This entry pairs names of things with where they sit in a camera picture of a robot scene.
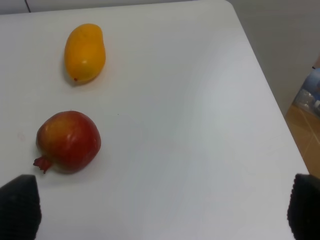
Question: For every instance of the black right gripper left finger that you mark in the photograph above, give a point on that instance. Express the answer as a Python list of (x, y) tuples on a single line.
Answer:
[(20, 209)]

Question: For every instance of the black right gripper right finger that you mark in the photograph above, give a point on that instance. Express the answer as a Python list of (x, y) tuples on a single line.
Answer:
[(303, 212)]

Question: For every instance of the yellow orange mango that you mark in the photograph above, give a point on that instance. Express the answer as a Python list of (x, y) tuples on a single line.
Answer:
[(84, 53)]

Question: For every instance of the red pomegranate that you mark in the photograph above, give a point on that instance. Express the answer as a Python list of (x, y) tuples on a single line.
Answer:
[(68, 140)]

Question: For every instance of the blue plastic bag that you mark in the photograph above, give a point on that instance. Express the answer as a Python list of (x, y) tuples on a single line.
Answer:
[(308, 97)]

